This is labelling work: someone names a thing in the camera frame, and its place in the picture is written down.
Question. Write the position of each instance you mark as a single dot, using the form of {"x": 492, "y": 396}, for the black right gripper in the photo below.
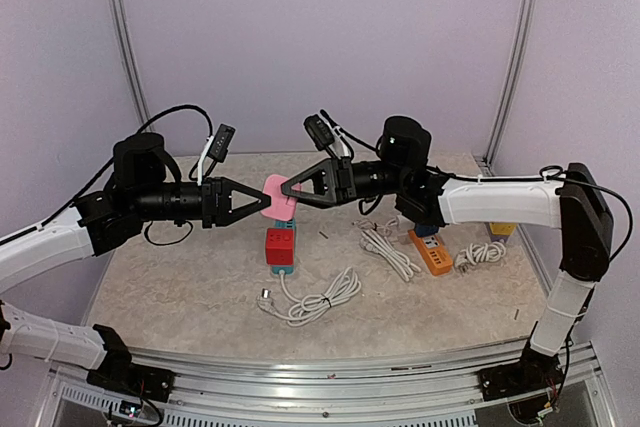
{"x": 332, "y": 181}

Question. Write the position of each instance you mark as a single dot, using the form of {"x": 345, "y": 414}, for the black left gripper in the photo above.
{"x": 221, "y": 212}

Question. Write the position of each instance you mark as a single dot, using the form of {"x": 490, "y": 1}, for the pink plug adapter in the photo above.
{"x": 282, "y": 207}

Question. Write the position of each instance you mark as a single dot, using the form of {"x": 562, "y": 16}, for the red cube socket adapter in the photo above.
{"x": 279, "y": 246}

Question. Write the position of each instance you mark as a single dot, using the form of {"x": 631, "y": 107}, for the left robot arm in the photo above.
{"x": 146, "y": 186}

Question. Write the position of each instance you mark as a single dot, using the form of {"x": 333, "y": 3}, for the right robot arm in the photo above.
{"x": 565, "y": 199}

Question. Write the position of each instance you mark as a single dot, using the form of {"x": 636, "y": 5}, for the blue cube adapter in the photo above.
{"x": 425, "y": 230}

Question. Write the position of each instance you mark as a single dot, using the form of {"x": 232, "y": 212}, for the orange power strip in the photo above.
{"x": 433, "y": 252}

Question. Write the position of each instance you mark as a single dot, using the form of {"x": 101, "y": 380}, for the purple power strip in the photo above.
{"x": 500, "y": 231}

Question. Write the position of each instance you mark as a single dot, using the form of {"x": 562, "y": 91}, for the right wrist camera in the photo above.
{"x": 319, "y": 132}

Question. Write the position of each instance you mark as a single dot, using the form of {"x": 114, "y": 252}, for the right aluminium corner post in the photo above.
{"x": 509, "y": 89}

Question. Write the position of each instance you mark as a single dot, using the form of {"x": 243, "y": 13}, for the aluminium corner post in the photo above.
{"x": 128, "y": 61}
{"x": 509, "y": 89}

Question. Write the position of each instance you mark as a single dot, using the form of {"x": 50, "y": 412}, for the aluminium front frame rail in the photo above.
{"x": 435, "y": 389}

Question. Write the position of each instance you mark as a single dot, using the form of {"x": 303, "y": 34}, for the left aluminium corner post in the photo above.
{"x": 128, "y": 61}

